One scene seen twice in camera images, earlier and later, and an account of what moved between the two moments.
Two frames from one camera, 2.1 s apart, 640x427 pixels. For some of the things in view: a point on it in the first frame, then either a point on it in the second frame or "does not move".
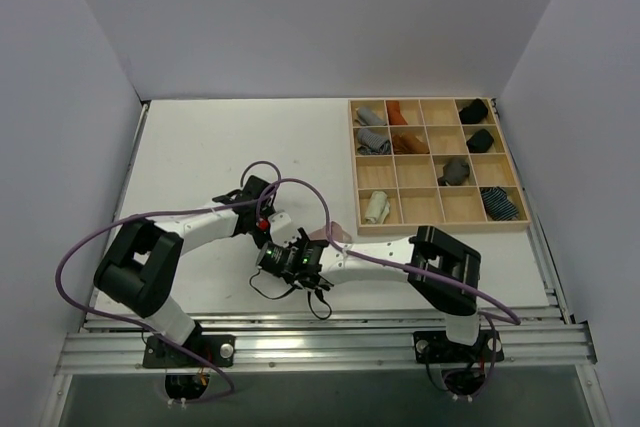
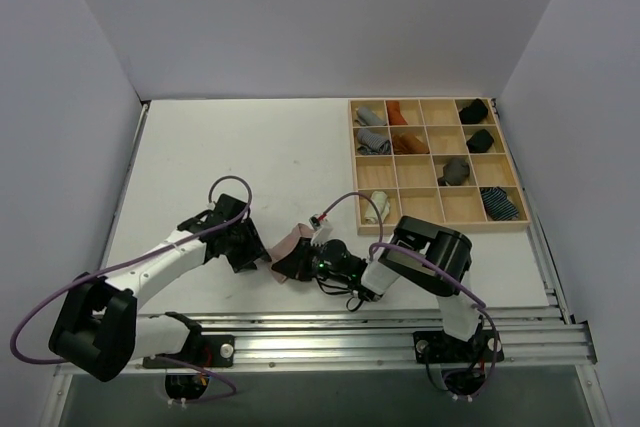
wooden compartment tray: x=415 y=165 does not move
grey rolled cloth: x=367 y=118 does not move
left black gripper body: x=265 y=235 → x=245 y=251
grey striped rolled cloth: x=372 y=144 does not move
